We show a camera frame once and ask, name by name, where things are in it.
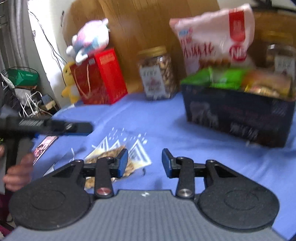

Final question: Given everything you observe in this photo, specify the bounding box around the clear peanut packet gold edge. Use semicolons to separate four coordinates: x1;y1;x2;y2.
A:
83;145;137;189

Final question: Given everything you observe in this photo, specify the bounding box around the yellow duck plush toy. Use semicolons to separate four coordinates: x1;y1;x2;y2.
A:
61;61;81;104

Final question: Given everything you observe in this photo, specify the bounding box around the clear bag yellow pastry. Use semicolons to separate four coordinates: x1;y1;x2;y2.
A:
240;70;294;99

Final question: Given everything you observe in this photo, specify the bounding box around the red gift box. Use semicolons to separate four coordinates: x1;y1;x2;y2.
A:
70;48;128;104

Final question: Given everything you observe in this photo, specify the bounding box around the blue printed tablecloth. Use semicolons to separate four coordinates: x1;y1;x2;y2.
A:
33;93;295;240

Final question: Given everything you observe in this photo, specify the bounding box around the black tin storage box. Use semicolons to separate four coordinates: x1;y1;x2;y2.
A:
181;84;295;148

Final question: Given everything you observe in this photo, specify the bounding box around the pink white plush toy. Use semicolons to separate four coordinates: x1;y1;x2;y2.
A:
66;18;109;65

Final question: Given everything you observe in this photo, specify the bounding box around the person's left hand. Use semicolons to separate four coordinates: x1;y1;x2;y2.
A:
3;153;35;192

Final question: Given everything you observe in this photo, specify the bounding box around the green bag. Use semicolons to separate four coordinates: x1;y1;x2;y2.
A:
7;68;40;87

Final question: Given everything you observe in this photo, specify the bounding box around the pink twisted dough snack bag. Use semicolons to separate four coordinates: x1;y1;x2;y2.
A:
169;4;255;75

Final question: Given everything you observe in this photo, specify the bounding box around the clear nut jar gold lid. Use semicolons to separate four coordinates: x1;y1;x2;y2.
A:
137;46;177;100

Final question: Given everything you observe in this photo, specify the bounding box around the light green snack packet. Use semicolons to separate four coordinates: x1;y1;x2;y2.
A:
208;68;249;90

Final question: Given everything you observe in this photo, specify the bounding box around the smartphone on table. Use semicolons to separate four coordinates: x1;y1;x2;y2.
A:
33;136;58;164

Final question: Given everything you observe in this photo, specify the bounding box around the dark green snack packet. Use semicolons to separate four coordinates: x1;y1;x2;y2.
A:
181;67;213;86

